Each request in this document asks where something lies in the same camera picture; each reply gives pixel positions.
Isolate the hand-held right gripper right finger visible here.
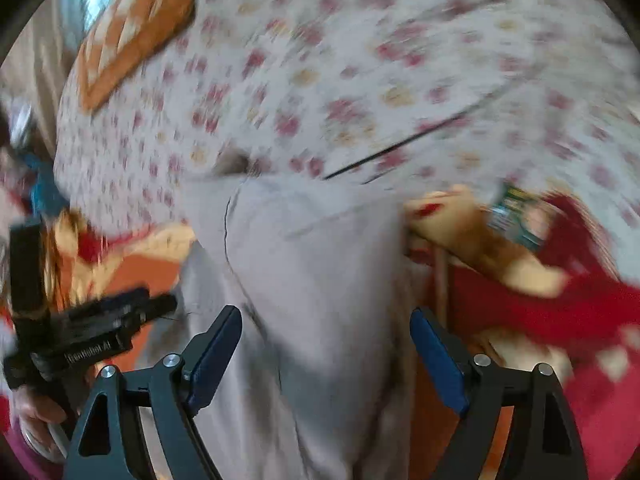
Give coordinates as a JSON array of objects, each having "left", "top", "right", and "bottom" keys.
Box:
[{"left": 410, "top": 307, "right": 588, "bottom": 480}]

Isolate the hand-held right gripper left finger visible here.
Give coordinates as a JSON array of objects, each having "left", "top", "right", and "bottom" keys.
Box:
[{"left": 62, "top": 305, "right": 243, "bottom": 480}]

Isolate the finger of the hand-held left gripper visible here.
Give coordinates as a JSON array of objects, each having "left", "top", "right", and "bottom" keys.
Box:
[{"left": 137, "top": 293, "right": 179, "bottom": 322}]

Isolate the pale beige garment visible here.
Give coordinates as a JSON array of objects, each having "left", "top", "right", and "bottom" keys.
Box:
[{"left": 135, "top": 172, "right": 416, "bottom": 480}]

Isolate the person's left hand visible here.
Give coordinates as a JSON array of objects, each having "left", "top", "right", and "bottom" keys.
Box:
[{"left": 15, "top": 389, "right": 70, "bottom": 461}]

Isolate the orange red cream printed blanket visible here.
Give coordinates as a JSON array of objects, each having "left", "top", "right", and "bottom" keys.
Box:
[{"left": 0, "top": 185, "right": 640, "bottom": 480}]

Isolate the teal cloth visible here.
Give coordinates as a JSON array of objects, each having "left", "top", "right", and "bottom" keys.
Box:
[{"left": 22, "top": 152, "right": 68, "bottom": 216}]

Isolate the green printed packet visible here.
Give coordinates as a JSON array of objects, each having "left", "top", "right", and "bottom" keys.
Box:
[{"left": 487, "top": 185, "right": 548, "bottom": 251}]

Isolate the beige curtain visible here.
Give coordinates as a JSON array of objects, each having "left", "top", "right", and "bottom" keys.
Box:
[{"left": 0, "top": 0, "right": 86, "bottom": 156}]

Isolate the orange patterned cushion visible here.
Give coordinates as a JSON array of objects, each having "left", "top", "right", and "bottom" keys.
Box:
[{"left": 77, "top": 0, "right": 196, "bottom": 113}]

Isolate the white floral quilt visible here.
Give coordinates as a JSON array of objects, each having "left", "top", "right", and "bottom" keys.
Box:
[{"left": 52, "top": 0, "right": 640, "bottom": 271}]

